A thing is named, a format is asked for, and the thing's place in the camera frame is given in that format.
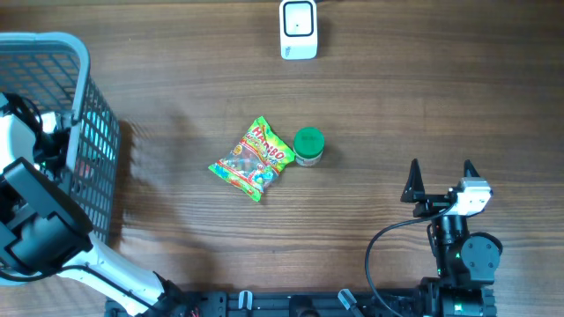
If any green lid jar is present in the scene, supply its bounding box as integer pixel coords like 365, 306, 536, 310
293, 127, 325, 167

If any grey plastic mesh basket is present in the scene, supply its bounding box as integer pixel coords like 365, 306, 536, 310
1, 32, 121, 242

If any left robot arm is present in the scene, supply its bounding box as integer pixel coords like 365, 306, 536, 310
1, 92, 197, 316

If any black right camera cable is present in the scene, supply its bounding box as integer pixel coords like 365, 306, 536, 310
364, 202, 457, 317

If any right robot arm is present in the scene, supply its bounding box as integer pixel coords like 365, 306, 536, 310
400, 159, 503, 317

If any Haribo gummy worms bag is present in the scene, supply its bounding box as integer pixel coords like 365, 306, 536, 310
208, 116, 295, 202

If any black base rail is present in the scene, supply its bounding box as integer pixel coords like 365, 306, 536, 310
104, 288, 498, 317

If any white barcode scanner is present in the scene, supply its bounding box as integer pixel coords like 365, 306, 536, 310
278, 0, 318, 60

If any white blue paper box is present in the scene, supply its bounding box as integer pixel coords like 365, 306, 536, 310
41, 112, 60, 134

